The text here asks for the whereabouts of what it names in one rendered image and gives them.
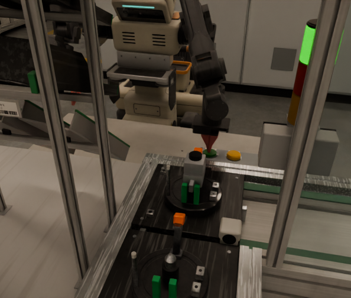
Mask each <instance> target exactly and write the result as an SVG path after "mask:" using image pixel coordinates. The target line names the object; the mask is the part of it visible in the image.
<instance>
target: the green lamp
mask: <svg viewBox="0 0 351 298"><path fill-rule="evenodd" d="M314 33H315V29H313V28H310V27H308V26H307V25H306V27H305V33H304V38H303V44H302V48H301V53H300V61H301V62H302V63H304V64H308V60H309V56H310V51H311V46H312V43H313V38H314Z"/></svg>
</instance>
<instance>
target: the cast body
mask: <svg viewBox="0 0 351 298"><path fill-rule="evenodd" d="M205 171H206V155H205V154H202V153H201V152H199V151H191V152H190V153H187V155H186V159H185V161H184V174H183V183H188V192H192V193H193V190H194V185H195V184H199V185H200V188H201V187H202V184H203V179H204V175H205Z"/></svg>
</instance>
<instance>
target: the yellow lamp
mask: <svg viewBox="0 0 351 298"><path fill-rule="evenodd" d="M299 103H300V96H298V95H296V94H295V93H294V92H292V97H291V102H290V108H289V111H288V117H287V121H288V122H289V123H290V124H291V125H293V126H294V125H295V120H296V116H297V111H298V106H299Z"/></svg>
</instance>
